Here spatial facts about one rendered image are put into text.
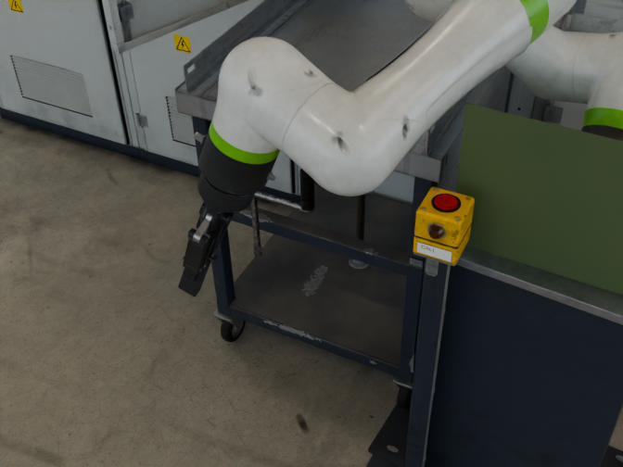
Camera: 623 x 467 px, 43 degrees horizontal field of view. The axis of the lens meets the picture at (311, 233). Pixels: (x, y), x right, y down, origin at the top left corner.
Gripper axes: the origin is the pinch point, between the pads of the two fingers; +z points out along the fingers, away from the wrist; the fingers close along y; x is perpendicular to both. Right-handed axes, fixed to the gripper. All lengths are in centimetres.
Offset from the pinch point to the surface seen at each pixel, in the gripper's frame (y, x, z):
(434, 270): -33.8, 33.2, 4.7
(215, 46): -73, -30, 10
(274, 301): -74, 7, 74
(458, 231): -30.3, 32.4, -7.8
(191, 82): -62, -30, 14
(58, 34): -140, -107, 79
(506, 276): -38, 45, 1
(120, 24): -74, -54, 18
